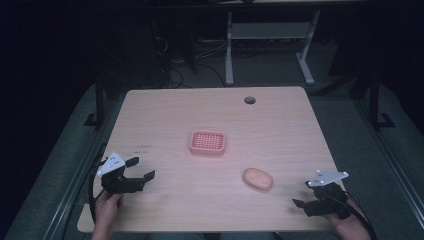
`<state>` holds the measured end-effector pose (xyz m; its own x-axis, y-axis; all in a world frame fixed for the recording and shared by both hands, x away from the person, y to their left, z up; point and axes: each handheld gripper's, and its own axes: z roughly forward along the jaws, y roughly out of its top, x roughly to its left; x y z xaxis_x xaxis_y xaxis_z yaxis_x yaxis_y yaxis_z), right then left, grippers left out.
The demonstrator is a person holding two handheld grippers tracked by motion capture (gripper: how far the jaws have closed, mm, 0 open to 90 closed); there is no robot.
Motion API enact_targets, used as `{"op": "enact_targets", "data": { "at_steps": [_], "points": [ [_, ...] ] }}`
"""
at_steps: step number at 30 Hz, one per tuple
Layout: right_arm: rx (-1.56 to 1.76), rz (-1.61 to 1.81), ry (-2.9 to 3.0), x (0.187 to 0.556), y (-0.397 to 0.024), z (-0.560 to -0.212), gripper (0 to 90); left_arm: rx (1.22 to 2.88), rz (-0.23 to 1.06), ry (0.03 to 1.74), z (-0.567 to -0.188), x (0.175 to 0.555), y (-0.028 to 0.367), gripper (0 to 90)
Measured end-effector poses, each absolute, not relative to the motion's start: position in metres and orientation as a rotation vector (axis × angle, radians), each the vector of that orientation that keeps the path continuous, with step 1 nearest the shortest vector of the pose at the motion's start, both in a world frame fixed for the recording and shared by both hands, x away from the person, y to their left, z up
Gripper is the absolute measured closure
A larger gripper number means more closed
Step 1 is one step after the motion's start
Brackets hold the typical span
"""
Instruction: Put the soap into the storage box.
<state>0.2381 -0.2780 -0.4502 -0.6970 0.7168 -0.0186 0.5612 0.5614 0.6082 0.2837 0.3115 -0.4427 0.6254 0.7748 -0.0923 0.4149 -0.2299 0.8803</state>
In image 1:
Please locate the person's right hand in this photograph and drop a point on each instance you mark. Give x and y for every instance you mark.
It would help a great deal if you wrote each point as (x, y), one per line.
(350, 224)

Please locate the black metal stand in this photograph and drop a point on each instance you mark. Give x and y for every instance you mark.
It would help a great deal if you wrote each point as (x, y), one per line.
(375, 100)
(99, 100)

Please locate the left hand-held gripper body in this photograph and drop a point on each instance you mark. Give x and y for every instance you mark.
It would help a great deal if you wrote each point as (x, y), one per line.
(117, 182)

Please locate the white metal desk frame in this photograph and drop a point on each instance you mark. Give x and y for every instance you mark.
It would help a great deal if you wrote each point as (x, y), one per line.
(270, 31)

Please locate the pink soap dish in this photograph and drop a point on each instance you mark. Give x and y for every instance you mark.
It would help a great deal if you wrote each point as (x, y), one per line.
(207, 142)

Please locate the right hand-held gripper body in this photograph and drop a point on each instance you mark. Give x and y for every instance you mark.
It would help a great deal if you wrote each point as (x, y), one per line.
(328, 201)

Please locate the grey metal floor rail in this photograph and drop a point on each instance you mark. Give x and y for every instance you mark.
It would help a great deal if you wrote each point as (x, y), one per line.
(391, 153)
(75, 186)

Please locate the person's left hand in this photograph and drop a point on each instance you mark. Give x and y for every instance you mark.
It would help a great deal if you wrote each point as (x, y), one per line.
(107, 206)

